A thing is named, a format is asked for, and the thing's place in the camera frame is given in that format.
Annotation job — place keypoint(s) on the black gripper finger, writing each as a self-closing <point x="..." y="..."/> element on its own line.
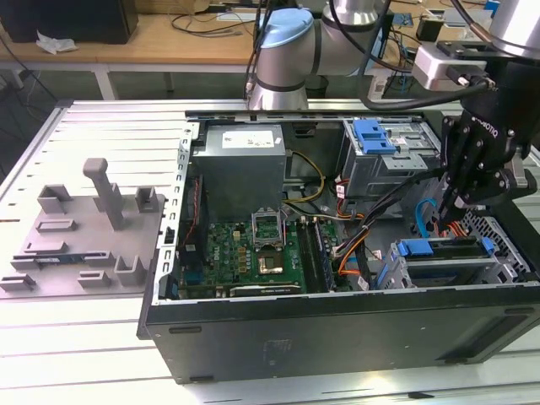
<point x="485" y="187"/>
<point x="455" y="160"/>

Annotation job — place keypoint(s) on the hard disk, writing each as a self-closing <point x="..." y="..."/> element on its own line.
<point x="415" y="248"/>

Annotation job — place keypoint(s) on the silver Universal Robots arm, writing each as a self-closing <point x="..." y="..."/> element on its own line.
<point x="287" y="63"/>

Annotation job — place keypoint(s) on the grey metal disk bay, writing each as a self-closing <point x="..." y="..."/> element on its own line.
<point x="447" y="266"/>

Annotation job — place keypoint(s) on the grey metal drive cage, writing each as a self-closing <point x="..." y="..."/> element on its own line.
<point x="379" y="177"/>

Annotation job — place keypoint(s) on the blue plastic drive latch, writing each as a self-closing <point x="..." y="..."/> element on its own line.
<point x="373" y="137"/>

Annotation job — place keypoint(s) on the small dark box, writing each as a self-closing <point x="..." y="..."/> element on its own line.
<point x="428" y="29"/>

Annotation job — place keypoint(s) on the black waste bin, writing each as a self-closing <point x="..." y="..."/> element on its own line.
<point x="316" y="86"/>

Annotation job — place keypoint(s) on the RAM stick in slot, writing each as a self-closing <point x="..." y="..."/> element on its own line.
<point x="322" y="257"/>

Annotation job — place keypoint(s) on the black RAM slot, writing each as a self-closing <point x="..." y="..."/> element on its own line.
<point x="304" y="253"/>

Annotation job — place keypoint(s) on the black open PC case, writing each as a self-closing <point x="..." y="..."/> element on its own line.
<point x="337" y="337"/>

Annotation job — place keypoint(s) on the CPU socket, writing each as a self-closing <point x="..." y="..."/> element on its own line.
<point x="270" y="263"/>

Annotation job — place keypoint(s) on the grey power supply unit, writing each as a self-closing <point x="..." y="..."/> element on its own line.
<point x="240" y="169"/>

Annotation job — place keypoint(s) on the black graphics card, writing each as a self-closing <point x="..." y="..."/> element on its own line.
<point x="266" y="290"/>

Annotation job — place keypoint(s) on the green motherboard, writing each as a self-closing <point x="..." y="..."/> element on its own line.
<point x="228" y="253"/>

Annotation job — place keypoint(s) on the wooden desk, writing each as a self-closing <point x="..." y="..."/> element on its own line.
<point x="147" y="42"/>

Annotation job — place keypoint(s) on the grey parts rack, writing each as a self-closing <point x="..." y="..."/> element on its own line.
<point x="84" y="236"/>

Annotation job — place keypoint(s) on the large black box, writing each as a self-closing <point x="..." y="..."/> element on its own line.
<point x="67" y="21"/>

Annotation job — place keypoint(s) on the white crumpled plastic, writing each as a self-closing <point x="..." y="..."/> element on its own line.
<point x="55" y="44"/>

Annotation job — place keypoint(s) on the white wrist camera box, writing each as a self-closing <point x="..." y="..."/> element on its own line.
<point x="430" y="67"/>

